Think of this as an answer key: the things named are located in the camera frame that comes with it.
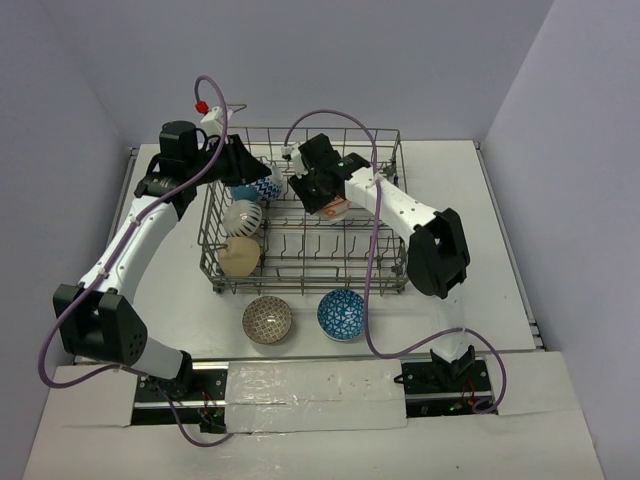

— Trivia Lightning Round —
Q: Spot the plain blue bowl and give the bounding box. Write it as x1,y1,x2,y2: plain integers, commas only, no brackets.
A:
229,185,259,202

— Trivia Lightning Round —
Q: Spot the red patterned bowl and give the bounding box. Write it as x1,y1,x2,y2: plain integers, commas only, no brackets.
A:
251,166,285,202

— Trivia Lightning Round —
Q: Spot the orange floral bowl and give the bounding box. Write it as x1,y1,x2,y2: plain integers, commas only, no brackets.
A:
316,196,351,222

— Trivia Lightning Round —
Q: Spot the yellow bowl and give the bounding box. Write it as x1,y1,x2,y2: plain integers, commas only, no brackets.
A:
218,237,261,277

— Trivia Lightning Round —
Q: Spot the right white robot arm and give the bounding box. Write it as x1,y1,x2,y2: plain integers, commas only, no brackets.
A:
282,134,470,359

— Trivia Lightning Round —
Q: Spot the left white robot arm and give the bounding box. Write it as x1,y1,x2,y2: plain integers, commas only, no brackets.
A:
53,121,271,399

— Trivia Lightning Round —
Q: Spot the blue patterned bowl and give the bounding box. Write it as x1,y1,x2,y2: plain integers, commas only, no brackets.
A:
317,289,364,342

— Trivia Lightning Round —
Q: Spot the grey patterned bowl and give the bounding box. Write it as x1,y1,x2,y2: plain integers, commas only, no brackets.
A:
242,296,293,345

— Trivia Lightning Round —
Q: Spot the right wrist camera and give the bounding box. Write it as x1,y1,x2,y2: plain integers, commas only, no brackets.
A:
281,143,308,178

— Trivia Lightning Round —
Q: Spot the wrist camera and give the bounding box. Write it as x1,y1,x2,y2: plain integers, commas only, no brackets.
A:
195,100,223,136
281,143,308,178

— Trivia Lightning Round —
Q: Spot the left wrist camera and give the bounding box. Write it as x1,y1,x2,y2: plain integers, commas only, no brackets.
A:
195,100,223,136

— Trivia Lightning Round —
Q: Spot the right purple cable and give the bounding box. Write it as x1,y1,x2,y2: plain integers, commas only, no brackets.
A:
283,109,510,415

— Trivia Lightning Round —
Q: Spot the purple cable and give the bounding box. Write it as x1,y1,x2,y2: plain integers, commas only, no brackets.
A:
283,109,510,415
37,74,239,447

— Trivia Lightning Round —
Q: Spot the grey wire dish rack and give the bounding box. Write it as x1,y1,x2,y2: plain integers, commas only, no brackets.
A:
198,119,408,295

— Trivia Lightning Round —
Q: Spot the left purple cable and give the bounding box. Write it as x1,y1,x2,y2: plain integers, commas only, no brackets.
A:
37,74,239,447

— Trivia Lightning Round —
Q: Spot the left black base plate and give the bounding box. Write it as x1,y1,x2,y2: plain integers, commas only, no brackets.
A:
131,364,228,434

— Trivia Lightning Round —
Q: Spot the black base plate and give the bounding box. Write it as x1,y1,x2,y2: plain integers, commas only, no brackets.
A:
131,364,228,434
394,359,494,418

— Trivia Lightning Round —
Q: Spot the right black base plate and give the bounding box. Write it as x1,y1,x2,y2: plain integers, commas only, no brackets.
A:
394,359,494,418

